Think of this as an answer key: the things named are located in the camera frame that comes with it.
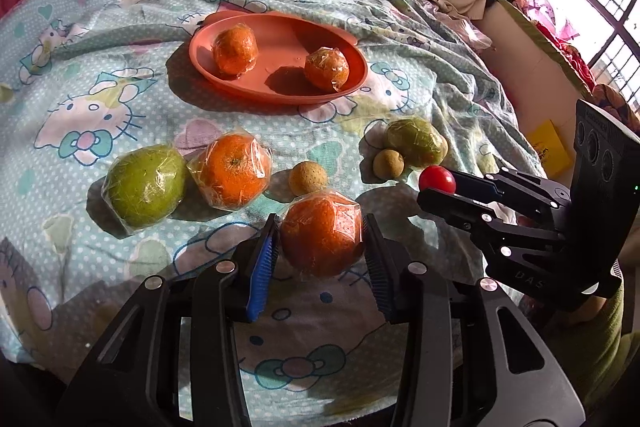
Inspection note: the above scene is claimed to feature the red cherry tomato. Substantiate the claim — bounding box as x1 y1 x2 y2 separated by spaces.
419 165 457 195

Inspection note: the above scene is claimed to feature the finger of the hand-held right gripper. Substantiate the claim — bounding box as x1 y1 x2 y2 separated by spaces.
450 167 571 228
416 188 567 268

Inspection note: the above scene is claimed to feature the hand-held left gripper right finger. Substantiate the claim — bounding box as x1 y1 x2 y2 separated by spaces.
362 213 586 427

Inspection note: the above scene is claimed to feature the yellow paper sheet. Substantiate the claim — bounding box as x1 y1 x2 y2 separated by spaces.
527 119 573 175

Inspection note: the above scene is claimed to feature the person's right forearm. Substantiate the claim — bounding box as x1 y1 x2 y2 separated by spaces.
545 282 626 418

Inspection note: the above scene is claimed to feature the orange oval plate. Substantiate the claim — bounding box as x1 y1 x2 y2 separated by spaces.
189 12 370 105

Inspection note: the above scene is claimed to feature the small round brown fruit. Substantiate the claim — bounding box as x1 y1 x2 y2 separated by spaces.
372 149 407 181
288 161 329 196

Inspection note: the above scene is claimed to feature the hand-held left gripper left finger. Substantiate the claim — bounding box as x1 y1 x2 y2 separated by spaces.
55 213 281 427

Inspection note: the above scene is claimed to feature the cartoon cat printed blanket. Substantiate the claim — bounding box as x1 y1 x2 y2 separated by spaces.
0 0 551 423

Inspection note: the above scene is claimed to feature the pink and red cloth heap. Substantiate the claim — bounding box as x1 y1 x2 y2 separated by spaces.
505 0 601 92

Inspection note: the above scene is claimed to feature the large green mango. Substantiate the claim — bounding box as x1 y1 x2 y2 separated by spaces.
101 143 190 235

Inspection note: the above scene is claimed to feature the plastic-wrapped orange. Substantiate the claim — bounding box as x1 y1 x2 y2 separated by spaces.
304 47 350 92
279 191 365 279
189 133 273 210
211 24 260 75

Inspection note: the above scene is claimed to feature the small wrapped green mango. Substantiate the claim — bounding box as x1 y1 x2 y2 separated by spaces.
385 117 449 168

